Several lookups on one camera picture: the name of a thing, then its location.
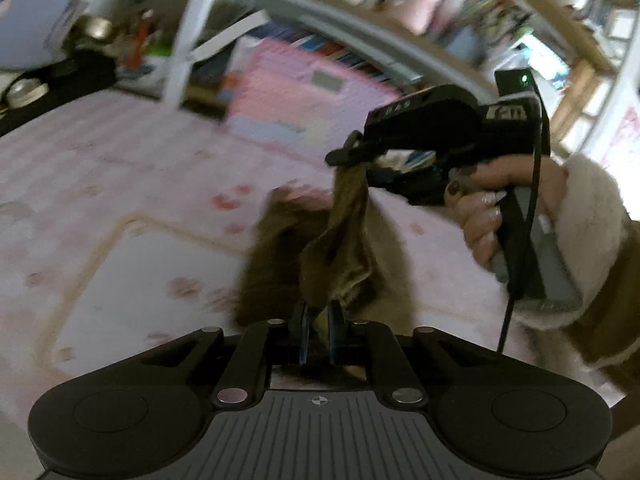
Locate pink keyboard learning tablet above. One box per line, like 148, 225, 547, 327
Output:
224, 38, 399, 165

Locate right hand painted nails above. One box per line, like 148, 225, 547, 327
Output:
444, 155, 568, 266

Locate white round tape roll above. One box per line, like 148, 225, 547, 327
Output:
6, 78, 49, 110

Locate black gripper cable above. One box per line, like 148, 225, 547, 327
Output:
494, 84, 551, 356

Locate pink checkered table cloth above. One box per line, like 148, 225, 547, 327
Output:
0, 89, 551, 480

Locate white leaning book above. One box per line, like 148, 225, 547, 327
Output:
186, 10, 271, 63

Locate metal bowl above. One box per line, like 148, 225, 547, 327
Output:
75, 14, 114, 41

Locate white shelf post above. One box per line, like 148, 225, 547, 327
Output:
162, 0, 214, 110

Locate wooden bookshelf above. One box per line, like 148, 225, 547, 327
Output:
88, 0, 639, 154

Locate black bag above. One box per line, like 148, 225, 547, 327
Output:
1, 49, 116, 136

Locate dark olive green sweater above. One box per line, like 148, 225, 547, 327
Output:
233, 165, 416, 346

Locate cream fleece sleeve forearm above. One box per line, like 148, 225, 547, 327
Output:
515, 155, 639, 394

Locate red figurine bottle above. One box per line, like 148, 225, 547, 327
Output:
125, 9, 153, 70

